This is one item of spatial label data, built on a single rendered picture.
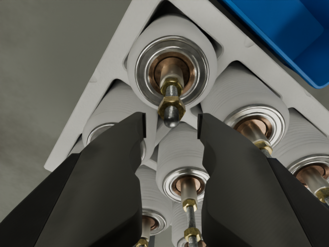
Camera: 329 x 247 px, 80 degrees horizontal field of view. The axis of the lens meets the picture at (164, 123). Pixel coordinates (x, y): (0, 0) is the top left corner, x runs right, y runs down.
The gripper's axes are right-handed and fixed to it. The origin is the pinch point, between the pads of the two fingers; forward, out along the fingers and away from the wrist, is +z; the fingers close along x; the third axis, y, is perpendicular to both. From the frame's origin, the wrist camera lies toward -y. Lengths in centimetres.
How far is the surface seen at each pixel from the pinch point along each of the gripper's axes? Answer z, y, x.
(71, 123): 16.7, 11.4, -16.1
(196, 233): 2.2, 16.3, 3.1
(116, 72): 16.7, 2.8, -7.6
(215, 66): 10.0, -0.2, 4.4
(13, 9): 34.7, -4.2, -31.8
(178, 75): 6.7, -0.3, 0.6
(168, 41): 9.4, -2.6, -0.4
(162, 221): 9.4, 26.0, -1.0
